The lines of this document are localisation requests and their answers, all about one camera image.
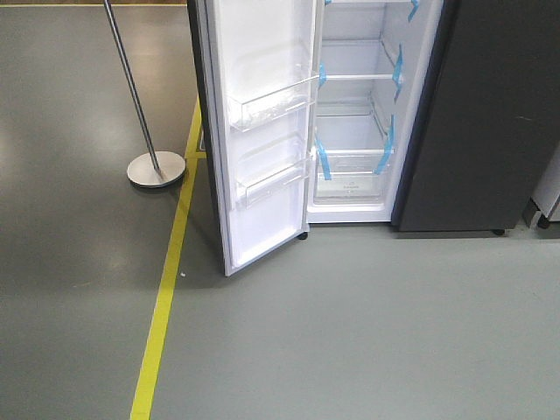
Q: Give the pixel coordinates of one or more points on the blue tape right middle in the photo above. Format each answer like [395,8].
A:
[397,76]

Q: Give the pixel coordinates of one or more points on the glass fridge shelf middle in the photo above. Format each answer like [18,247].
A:
[358,60]

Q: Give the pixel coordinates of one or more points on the blue tape right lower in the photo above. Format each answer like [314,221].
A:
[388,148]

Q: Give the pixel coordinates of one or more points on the silver stanchion post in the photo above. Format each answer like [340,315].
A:
[153,169]

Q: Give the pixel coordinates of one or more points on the clear lower door bin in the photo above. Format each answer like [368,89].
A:
[262,184]

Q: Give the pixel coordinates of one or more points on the clear crisper drawer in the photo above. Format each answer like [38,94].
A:
[353,179]

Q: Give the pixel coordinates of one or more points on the grey white side cabinet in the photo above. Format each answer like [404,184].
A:
[543,207]

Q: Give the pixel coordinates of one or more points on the yellow floor tape line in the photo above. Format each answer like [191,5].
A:
[155,344]

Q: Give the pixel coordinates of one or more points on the dark grey open fridge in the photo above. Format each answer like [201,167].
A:
[476,123]

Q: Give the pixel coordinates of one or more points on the blue tape right upper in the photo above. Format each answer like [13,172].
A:
[414,7]

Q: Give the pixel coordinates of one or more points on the glass fridge shelf lower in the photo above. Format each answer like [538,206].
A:
[350,133]

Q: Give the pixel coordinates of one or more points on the white fridge door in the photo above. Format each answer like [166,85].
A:
[243,49]

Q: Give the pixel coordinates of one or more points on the blue tape left lower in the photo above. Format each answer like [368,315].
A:
[323,159]

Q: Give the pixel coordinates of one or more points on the blue tape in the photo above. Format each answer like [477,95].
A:
[323,159]
[388,148]
[414,7]
[397,76]

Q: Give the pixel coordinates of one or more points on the glass fridge shelf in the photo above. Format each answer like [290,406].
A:
[350,133]
[358,60]

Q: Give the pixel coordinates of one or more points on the clear door bin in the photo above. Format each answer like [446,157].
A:
[248,114]
[262,184]

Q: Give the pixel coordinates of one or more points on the clear upper door bin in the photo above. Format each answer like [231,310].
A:
[248,114]

